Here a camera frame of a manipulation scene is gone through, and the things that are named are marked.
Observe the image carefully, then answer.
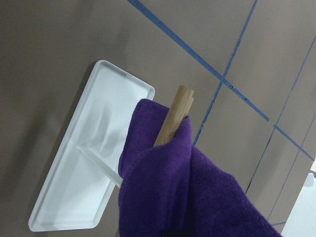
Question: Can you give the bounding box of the purple microfiber towel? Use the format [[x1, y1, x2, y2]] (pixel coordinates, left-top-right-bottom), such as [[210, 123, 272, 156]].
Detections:
[[118, 99, 278, 237]]

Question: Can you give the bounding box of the white wooden-bar towel rack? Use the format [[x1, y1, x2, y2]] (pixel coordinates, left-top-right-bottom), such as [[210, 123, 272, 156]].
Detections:
[[27, 59, 195, 237]]

